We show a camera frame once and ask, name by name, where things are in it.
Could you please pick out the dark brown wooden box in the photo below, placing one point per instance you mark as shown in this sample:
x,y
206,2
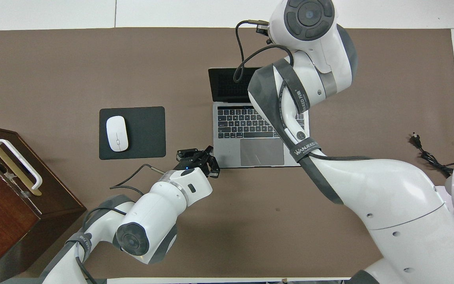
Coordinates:
x,y
2,221

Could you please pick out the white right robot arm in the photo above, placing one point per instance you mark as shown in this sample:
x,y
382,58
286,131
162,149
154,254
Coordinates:
x,y
388,197

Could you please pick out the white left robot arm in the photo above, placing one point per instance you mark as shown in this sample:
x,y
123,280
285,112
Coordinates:
x,y
160,205

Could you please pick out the brass plate on box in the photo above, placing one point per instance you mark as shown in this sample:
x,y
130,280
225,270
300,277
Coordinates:
x,y
14,173

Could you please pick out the white computer mouse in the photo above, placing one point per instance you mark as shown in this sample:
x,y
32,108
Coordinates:
x,y
116,133

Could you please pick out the silver laptop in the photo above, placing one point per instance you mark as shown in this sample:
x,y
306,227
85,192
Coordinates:
x,y
231,154

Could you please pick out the black mouse pad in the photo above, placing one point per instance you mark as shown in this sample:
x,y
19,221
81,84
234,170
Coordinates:
x,y
148,132

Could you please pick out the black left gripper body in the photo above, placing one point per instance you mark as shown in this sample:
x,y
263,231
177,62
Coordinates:
x,y
190,159

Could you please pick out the brown table mat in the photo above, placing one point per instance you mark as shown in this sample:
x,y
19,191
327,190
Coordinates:
x,y
250,236

